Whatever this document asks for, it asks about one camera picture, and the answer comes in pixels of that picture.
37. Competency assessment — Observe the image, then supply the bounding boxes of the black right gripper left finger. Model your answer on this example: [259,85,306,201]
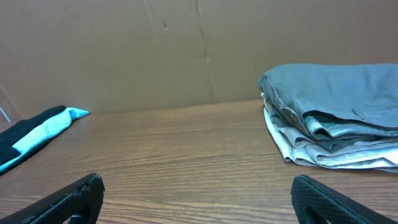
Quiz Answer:
[1,173,105,224]

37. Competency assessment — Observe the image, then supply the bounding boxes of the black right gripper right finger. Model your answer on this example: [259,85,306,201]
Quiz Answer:
[290,175,397,224]

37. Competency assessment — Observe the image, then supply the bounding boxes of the grey shorts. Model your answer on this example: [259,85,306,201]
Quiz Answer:
[258,63,397,152]

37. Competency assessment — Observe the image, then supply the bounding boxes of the light blue garment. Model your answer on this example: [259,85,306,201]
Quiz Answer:
[0,107,90,174]

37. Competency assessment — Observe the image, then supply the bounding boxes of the folded beige shorts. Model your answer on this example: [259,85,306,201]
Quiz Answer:
[261,93,397,173]

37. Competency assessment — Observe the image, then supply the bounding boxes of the black garment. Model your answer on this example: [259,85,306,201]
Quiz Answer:
[1,105,66,175]

